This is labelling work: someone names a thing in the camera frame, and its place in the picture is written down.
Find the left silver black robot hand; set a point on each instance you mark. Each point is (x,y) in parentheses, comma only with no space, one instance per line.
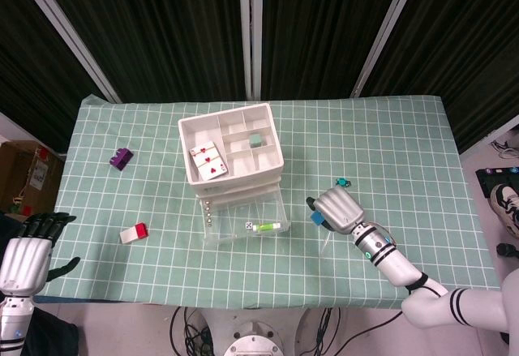
(24,262)

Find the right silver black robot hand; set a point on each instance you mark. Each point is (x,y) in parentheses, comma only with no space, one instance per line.
(340,210)

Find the blue block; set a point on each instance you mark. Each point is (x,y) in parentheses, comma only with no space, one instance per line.
(317,218)

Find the clear drawer with dice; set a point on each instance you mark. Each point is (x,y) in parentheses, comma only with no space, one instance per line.
(235,218)

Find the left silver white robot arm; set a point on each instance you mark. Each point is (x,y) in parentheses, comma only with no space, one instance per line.
(12,323)

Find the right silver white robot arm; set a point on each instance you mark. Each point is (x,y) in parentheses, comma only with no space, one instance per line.
(389,260)

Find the grey round robot base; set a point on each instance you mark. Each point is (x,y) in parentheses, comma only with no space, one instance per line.
(253,341)

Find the white plastic drawer cabinet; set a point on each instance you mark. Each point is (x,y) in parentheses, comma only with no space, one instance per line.
(198,129)

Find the green white grid tablecloth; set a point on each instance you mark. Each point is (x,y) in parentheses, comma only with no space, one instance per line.
(365,149)

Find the lime green tube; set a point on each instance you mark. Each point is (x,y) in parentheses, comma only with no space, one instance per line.
(267,227)

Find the brown cardboard box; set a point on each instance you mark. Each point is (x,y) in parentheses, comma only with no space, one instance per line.
(20,169)

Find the mint green cube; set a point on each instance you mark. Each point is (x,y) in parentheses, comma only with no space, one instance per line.
(255,141)

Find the red and white block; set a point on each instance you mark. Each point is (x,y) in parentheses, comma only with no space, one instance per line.
(131,235)

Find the playing cards stack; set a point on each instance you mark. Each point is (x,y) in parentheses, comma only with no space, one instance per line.
(208,161)

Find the purple building block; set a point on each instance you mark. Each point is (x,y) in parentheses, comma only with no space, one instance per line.
(121,160)

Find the white black sneaker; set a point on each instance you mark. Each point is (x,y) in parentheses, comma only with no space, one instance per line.
(507,206)

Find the white frame post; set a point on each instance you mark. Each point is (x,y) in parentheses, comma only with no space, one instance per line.
(251,31)
(69,35)
(389,31)

